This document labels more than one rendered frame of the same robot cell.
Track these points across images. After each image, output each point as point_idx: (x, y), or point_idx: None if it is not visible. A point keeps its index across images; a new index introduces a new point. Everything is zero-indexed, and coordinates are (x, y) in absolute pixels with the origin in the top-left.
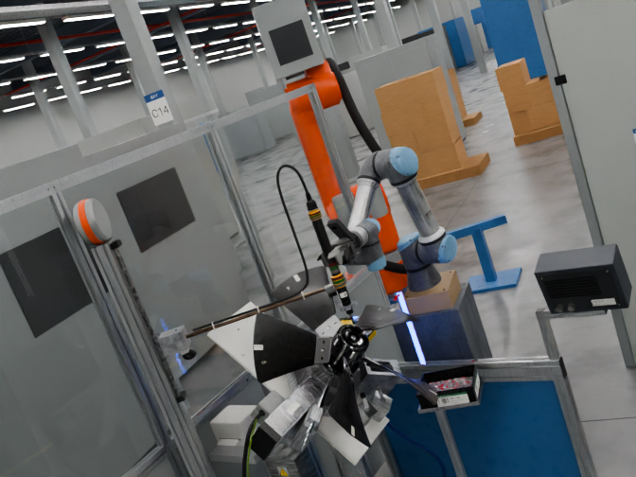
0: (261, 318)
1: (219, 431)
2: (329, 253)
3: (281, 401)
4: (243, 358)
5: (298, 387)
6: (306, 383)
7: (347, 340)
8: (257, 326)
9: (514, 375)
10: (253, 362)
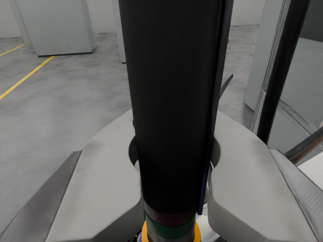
0: (226, 82)
1: None
2: (130, 109)
3: (212, 167)
4: (319, 163)
5: (207, 183)
6: (205, 194)
7: (144, 218)
8: (223, 84)
9: None
10: (309, 177)
